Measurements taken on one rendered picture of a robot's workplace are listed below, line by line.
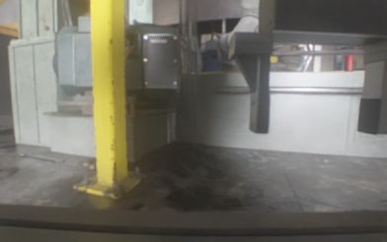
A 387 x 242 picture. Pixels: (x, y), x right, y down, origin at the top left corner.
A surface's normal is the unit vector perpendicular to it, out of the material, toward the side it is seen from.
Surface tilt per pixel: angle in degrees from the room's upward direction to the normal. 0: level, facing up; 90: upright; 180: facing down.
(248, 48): 90
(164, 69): 90
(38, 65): 90
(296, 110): 90
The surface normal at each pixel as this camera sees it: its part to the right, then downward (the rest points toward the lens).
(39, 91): -0.27, 0.11
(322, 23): -0.01, 0.12
